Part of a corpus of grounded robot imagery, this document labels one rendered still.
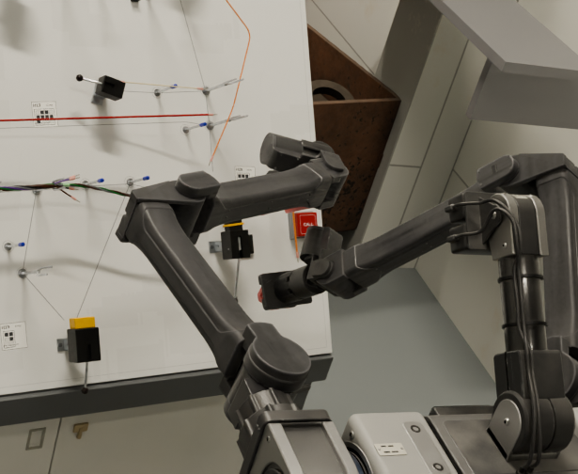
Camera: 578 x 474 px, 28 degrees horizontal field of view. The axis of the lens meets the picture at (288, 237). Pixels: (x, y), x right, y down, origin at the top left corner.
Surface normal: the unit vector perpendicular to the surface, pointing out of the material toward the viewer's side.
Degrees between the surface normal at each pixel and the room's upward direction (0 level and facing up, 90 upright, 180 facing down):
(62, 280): 53
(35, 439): 90
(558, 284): 59
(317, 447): 0
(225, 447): 90
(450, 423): 0
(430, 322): 0
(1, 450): 90
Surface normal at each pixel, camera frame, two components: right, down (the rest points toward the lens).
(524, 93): 0.32, 0.56
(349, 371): 0.26, -0.83
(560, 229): -0.63, -0.45
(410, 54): -0.91, -0.04
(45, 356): 0.53, -0.06
